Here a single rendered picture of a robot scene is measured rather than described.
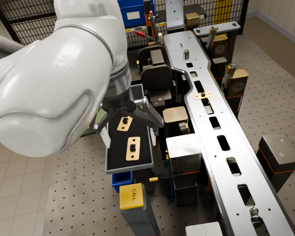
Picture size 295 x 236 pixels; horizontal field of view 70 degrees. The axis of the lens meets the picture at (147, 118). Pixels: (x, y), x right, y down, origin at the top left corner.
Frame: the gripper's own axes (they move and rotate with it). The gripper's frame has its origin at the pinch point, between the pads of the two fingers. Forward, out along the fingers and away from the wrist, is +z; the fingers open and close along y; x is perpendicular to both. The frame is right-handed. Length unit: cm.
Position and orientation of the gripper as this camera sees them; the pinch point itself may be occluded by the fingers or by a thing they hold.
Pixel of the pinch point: (130, 140)
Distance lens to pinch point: 62.1
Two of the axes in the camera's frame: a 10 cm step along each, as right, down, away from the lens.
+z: 1.4, 6.7, 7.3
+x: 0.3, -7.4, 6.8
